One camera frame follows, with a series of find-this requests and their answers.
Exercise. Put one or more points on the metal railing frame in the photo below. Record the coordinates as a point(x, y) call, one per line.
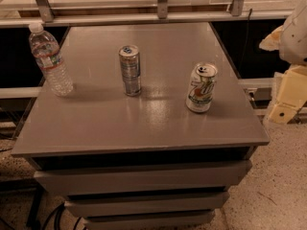
point(19, 13)

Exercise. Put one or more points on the clear plastic water bottle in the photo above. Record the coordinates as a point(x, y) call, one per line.
point(48, 57)

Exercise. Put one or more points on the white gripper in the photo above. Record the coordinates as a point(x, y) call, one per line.
point(295, 38)

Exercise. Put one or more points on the grey drawer cabinet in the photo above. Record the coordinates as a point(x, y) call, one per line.
point(123, 162)

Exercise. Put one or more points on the silver redbull can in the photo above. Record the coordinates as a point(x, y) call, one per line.
point(129, 58)

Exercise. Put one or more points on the white 7up soda can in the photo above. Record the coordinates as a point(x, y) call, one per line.
point(201, 86)

